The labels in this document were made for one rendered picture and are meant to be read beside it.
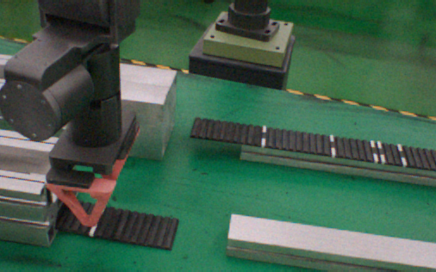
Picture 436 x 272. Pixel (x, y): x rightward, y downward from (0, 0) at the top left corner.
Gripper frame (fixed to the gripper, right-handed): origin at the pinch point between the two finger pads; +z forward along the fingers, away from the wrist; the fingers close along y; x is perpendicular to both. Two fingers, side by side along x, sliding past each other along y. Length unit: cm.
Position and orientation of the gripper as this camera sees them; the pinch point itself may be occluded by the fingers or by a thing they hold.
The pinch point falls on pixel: (99, 196)
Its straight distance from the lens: 60.5
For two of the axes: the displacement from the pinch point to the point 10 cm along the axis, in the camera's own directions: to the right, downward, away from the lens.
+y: -1.2, 5.6, -8.2
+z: -0.8, 8.2, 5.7
